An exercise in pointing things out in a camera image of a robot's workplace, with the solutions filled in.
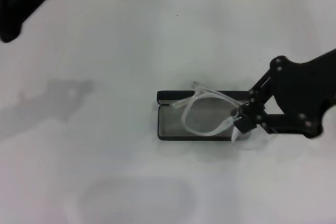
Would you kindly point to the clear plastic glasses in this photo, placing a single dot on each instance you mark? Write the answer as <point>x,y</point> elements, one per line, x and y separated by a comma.
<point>198,89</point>

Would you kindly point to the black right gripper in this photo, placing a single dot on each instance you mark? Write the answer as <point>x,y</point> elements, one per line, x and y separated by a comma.
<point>302,90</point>

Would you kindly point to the black glasses case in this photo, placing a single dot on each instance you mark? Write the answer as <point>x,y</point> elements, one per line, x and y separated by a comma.
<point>170,121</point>

